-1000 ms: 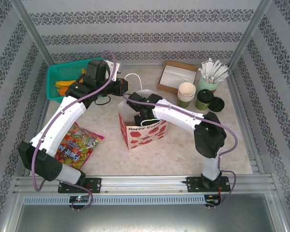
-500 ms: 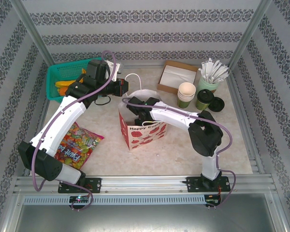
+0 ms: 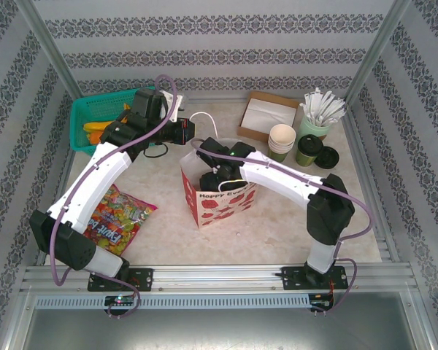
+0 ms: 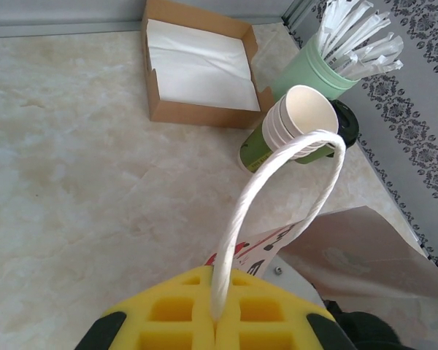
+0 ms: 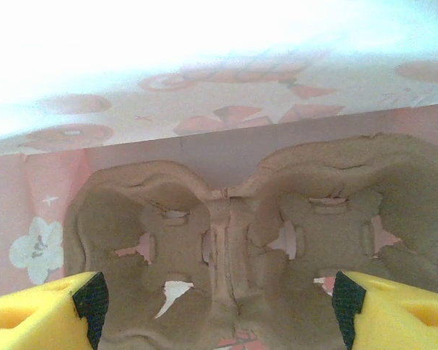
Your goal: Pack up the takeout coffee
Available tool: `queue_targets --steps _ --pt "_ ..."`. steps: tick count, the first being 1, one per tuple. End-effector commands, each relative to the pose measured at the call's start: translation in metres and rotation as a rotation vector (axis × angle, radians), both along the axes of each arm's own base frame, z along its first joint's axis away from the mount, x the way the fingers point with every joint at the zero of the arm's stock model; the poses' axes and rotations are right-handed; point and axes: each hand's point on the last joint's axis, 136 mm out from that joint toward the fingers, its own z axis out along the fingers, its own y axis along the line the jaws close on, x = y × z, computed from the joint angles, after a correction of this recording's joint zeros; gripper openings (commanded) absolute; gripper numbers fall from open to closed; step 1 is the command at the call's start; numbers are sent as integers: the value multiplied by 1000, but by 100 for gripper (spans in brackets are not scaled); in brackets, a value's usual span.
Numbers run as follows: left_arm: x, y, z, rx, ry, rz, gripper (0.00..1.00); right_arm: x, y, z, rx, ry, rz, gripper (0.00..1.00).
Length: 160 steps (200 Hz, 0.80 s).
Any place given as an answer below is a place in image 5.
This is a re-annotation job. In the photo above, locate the brown pulp cup carrier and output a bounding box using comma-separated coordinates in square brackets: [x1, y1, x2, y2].
[64, 133, 438, 350]

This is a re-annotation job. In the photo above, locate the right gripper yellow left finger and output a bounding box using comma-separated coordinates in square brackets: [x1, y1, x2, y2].
[0, 271, 110, 350]

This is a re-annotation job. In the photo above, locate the white red-printed paper gift bag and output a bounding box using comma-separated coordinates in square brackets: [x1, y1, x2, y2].
[0, 0, 438, 350]

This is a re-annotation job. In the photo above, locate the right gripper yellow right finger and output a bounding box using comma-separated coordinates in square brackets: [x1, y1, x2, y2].
[331, 270, 438, 350]

